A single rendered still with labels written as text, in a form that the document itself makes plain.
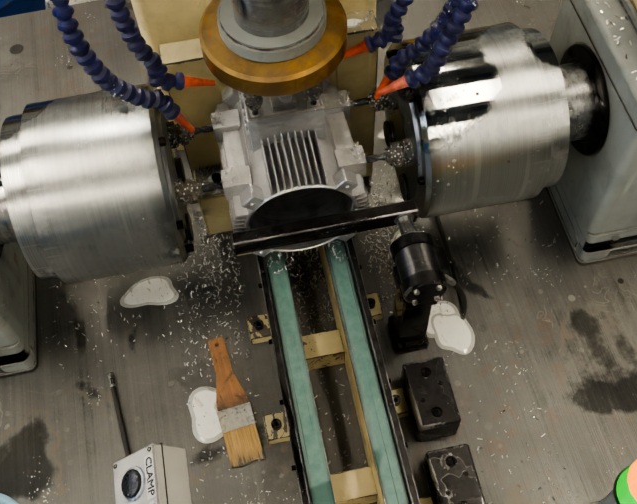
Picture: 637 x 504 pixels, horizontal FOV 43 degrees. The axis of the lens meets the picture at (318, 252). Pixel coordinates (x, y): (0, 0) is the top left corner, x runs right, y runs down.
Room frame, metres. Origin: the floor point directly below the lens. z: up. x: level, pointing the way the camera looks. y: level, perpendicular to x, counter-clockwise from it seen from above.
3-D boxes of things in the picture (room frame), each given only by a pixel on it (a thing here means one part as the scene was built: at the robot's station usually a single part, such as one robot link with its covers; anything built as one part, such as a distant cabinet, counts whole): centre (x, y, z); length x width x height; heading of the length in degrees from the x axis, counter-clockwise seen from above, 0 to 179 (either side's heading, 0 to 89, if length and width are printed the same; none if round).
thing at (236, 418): (0.42, 0.14, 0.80); 0.21 x 0.05 x 0.01; 14
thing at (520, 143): (0.73, -0.25, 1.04); 0.41 x 0.25 x 0.25; 98
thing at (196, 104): (0.84, 0.05, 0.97); 0.30 x 0.11 x 0.34; 98
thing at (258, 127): (0.73, 0.04, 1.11); 0.12 x 0.11 x 0.07; 8
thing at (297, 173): (0.69, 0.03, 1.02); 0.20 x 0.19 x 0.19; 8
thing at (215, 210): (0.74, 0.15, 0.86); 0.07 x 0.06 x 0.12; 98
